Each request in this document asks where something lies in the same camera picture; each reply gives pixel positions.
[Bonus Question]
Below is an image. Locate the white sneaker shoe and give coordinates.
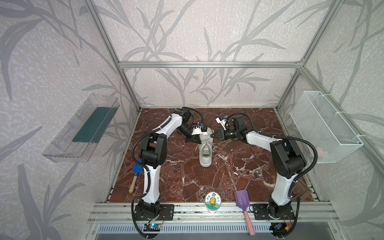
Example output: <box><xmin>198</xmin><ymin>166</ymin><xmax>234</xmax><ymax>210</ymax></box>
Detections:
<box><xmin>199</xmin><ymin>127</ymin><xmax>214</xmax><ymax>168</ymax></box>

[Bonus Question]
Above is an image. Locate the right circuit board with wires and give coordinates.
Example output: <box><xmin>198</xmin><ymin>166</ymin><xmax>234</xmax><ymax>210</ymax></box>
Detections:
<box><xmin>270</xmin><ymin>223</ymin><xmax>292</xmax><ymax>233</ymax></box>

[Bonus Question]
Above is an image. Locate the green circuit board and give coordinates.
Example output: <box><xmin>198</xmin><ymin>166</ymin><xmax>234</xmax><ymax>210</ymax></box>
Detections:
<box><xmin>143</xmin><ymin>223</ymin><xmax>163</xmax><ymax>232</ymax></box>

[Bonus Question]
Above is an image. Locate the blue wooden handled spatula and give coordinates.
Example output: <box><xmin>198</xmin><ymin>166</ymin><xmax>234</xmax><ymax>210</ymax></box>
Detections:
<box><xmin>129</xmin><ymin>164</ymin><xmax>143</xmax><ymax>193</ymax></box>

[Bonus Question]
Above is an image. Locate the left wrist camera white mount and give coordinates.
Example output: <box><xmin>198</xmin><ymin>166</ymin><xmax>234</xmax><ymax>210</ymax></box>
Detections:
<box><xmin>192</xmin><ymin>125</ymin><xmax>214</xmax><ymax>136</ymax></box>

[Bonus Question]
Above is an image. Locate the white shoelace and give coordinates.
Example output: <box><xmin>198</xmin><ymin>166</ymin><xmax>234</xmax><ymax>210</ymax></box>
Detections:
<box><xmin>199</xmin><ymin>135</ymin><xmax>215</xmax><ymax>156</ymax></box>

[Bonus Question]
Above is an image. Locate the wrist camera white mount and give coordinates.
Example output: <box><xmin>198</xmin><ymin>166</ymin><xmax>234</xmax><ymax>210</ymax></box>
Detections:
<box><xmin>192</xmin><ymin>125</ymin><xmax>214</xmax><ymax>136</ymax></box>
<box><xmin>216</xmin><ymin>116</ymin><xmax>230</xmax><ymax>131</ymax></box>

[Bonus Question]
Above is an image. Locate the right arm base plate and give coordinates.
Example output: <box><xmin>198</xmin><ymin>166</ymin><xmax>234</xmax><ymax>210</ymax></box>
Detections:
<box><xmin>250</xmin><ymin>203</ymin><xmax>296</xmax><ymax>221</ymax></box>

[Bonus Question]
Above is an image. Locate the purple pink toy shovel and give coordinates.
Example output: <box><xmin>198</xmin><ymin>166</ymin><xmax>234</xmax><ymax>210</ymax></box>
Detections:
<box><xmin>234</xmin><ymin>190</ymin><xmax>256</xmax><ymax>236</ymax></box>

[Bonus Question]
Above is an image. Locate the clear plastic wall tray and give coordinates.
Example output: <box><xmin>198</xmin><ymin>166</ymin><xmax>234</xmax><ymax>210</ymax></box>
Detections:
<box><xmin>43</xmin><ymin>94</ymin><xmax>120</xmax><ymax>163</ymax></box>

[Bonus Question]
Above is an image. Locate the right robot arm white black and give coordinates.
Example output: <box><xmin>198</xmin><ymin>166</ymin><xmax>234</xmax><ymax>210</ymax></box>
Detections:
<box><xmin>216</xmin><ymin>113</ymin><xmax>318</xmax><ymax>214</ymax></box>

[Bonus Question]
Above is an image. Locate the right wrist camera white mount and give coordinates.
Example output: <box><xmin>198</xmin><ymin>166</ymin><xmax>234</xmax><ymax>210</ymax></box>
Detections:
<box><xmin>216</xmin><ymin>116</ymin><xmax>230</xmax><ymax>131</ymax></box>

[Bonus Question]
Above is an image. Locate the brown slotted litter scoop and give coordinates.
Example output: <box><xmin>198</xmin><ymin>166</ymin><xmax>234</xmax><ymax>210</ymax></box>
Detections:
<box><xmin>292</xmin><ymin>179</ymin><xmax>314</xmax><ymax>202</ymax></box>

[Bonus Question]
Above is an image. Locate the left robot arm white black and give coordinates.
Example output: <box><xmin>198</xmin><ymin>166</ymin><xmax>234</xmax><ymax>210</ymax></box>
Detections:
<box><xmin>131</xmin><ymin>107</ymin><xmax>204</xmax><ymax>216</ymax></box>

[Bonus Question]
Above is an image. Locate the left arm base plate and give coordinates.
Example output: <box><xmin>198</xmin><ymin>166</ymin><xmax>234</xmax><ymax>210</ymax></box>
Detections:
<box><xmin>134</xmin><ymin>204</ymin><xmax>175</xmax><ymax>221</ymax></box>

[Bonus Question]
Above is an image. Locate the white wire mesh basket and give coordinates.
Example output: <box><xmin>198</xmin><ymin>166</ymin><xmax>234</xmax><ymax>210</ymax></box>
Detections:
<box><xmin>290</xmin><ymin>91</ymin><xmax>364</xmax><ymax>164</ymax></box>

